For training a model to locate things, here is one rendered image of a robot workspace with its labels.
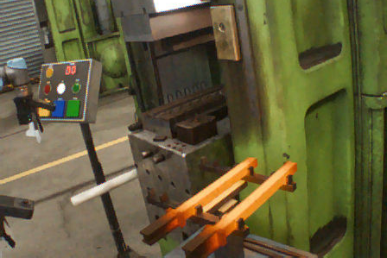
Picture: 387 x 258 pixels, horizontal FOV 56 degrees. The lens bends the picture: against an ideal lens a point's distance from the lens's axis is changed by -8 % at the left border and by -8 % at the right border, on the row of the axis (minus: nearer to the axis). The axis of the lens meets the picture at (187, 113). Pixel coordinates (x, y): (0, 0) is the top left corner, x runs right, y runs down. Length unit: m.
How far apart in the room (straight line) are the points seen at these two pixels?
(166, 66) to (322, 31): 0.67
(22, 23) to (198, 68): 7.73
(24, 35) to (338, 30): 8.33
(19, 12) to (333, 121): 8.34
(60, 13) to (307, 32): 5.23
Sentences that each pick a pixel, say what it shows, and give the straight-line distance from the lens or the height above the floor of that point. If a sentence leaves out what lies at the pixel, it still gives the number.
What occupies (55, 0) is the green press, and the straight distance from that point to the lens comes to 6.26.
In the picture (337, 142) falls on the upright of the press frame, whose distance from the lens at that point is 1.56.
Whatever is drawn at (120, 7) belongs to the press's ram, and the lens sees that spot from 1.48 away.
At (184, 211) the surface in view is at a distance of 0.90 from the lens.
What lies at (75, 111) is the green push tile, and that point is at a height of 1.00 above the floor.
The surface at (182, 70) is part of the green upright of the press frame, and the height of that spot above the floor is 1.08.
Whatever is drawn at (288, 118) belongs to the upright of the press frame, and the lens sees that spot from 1.19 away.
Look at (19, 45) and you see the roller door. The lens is 9.26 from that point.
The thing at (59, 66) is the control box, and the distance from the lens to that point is 1.91.
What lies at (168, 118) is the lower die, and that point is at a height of 0.99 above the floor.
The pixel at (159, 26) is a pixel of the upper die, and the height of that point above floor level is 1.32.
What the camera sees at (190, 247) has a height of 0.96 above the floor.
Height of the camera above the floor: 1.43
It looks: 18 degrees down
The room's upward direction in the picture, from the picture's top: 10 degrees counter-clockwise
